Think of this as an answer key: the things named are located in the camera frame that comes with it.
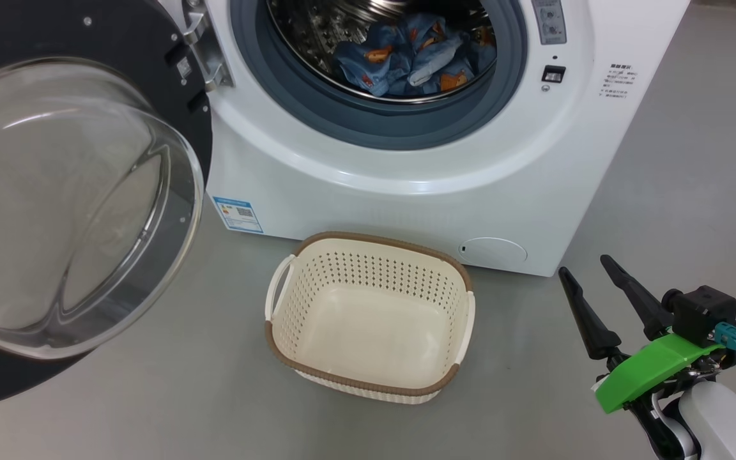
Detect cream perforated laundry basket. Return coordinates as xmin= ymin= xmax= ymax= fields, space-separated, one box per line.
xmin=264 ymin=231 xmax=476 ymax=405

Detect grey rubber door gasket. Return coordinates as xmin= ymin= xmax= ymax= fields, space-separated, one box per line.
xmin=229 ymin=0 xmax=528 ymax=151

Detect black round glass washer door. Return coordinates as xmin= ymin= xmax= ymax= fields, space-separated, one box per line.
xmin=0 ymin=0 xmax=214 ymax=411

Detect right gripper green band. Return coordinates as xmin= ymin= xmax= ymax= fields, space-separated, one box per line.
xmin=558 ymin=254 xmax=736 ymax=460

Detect blue bear-print garment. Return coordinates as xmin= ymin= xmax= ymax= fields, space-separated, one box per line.
xmin=333 ymin=13 xmax=498 ymax=98

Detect round white filter cover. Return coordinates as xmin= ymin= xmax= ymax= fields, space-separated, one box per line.
xmin=458 ymin=237 xmax=528 ymax=266

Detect white front-load washing machine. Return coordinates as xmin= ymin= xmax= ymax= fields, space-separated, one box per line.
xmin=151 ymin=0 xmax=691 ymax=277

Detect metal door hinge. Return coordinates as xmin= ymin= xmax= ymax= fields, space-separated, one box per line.
xmin=180 ymin=0 xmax=234 ymax=91

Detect grey warning sticker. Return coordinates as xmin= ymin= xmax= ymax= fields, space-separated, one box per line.
xmin=531 ymin=0 xmax=567 ymax=45

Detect blue energy label sticker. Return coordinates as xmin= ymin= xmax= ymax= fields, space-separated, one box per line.
xmin=212 ymin=196 xmax=265 ymax=234

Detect perforated steel washer drum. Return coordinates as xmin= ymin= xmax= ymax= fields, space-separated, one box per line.
xmin=266 ymin=0 xmax=498 ymax=104

